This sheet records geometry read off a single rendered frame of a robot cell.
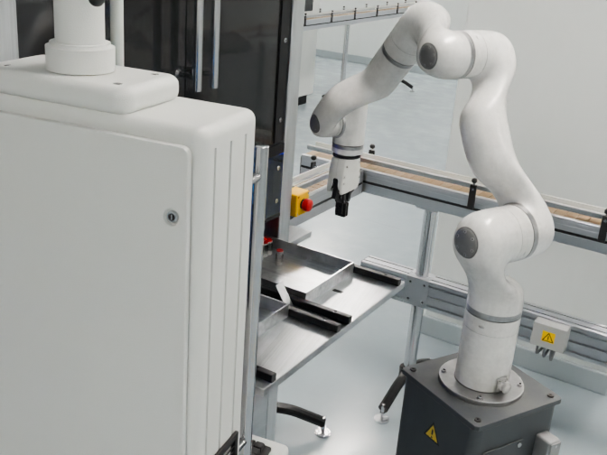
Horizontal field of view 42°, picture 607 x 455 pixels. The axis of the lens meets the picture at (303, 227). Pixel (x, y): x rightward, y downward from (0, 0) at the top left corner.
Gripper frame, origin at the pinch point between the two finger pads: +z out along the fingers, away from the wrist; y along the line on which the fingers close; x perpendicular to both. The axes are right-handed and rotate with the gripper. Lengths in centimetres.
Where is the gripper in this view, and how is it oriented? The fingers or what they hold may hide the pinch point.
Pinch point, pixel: (341, 208)
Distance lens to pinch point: 217.0
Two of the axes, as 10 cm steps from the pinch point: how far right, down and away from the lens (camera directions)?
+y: -5.3, 2.7, -8.0
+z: -0.7, 9.3, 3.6
